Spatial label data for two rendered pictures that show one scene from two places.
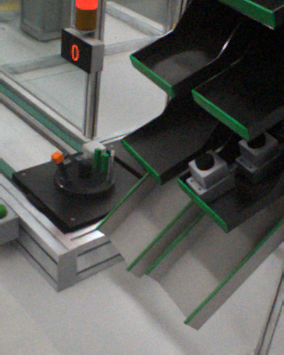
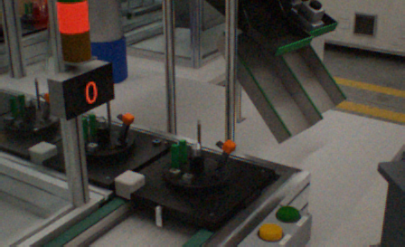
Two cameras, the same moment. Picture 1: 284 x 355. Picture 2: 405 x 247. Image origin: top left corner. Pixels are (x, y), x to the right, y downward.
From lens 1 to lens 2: 1.79 m
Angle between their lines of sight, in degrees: 88
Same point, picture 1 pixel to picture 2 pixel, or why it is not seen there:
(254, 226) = not seen: hidden behind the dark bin
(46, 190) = (230, 194)
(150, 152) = (279, 43)
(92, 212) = (242, 165)
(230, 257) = (298, 71)
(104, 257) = not seen: hidden behind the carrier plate
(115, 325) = (314, 180)
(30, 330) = (358, 213)
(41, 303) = (327, 215)
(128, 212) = (267, 118)
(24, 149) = not seen: outside the picture
